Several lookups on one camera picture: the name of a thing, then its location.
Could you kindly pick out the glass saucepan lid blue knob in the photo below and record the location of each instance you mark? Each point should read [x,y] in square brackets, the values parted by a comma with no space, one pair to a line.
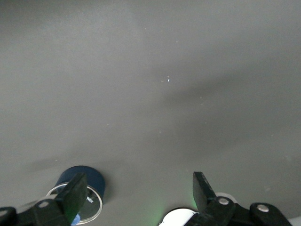
[92,204]

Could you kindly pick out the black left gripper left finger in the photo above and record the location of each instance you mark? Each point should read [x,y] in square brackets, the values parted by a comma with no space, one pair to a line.
[70,197]

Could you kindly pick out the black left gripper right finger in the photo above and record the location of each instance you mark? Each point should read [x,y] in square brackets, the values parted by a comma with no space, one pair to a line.
[204,200]

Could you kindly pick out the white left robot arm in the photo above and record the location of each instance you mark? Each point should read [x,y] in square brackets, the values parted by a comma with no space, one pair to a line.
[178,216]

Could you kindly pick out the dark blue saucepan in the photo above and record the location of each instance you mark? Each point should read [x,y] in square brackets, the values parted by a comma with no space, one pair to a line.
[96,176]

